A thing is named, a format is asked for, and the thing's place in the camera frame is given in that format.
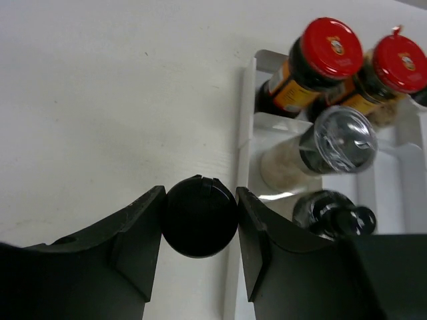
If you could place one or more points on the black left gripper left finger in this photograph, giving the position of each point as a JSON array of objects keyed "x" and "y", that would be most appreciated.
[{"x": 104, "y": 271}]

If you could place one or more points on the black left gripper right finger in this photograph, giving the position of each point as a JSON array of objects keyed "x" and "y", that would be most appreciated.
[{"x": 291, "y": 273}]

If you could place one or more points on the black-top white powder grinder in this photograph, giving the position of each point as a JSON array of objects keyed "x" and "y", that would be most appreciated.
[{"x": 332, "y": 215}]

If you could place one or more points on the small black-lid spice jar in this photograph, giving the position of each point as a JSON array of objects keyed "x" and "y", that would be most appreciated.
[{"x": 200, "y": 217}]

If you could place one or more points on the red-lid sauce jar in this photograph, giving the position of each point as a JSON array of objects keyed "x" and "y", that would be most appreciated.
[
  {"x": 327, "y": 53},
  {"x": 394, "y": 68}
]

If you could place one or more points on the black-top brown chunk grinder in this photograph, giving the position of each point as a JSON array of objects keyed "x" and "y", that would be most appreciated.
[{"x": 388, "y": 114}]

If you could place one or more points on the white plastic organizer tray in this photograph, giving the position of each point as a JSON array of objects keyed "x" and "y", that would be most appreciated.
[{"x": 393, "y": 187}]

